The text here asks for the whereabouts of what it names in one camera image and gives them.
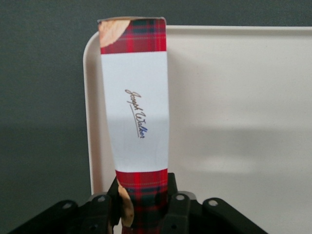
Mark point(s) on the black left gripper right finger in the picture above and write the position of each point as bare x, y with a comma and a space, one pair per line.
179, 209

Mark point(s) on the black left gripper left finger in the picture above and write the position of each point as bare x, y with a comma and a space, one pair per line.
102, 212

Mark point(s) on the red tartan cookie box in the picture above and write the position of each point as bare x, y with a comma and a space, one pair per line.
136, 97

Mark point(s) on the white rectangular tray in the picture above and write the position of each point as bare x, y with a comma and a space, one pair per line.
231, 109

